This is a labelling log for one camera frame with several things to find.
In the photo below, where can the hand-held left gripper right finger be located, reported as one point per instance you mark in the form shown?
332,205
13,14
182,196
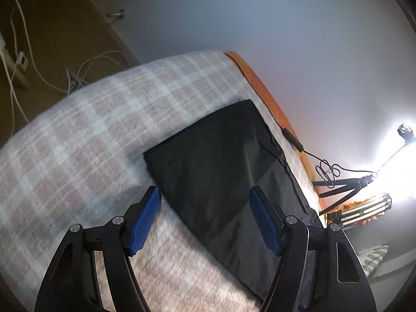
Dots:
267,221

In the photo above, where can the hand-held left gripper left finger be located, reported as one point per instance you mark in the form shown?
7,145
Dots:
145,218

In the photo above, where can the black pants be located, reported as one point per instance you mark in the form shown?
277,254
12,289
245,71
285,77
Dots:
224,172

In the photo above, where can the black tripod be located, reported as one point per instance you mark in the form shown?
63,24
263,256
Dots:
344,188

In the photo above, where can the silver folded tripod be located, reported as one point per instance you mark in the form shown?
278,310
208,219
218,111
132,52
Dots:
360,209

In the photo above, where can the plaid blanket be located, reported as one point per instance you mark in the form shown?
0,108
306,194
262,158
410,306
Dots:
107,130

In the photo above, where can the patterned cushion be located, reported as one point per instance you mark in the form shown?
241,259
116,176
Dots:
373,256

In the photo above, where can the bright lamp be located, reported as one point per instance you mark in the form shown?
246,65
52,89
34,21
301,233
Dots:
401,169

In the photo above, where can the white power strip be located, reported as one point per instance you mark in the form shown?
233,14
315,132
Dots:
20,71

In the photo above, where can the metal door stop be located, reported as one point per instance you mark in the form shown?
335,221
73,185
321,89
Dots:
116,14

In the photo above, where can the orange bed frame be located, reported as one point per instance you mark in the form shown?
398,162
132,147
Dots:
269,104

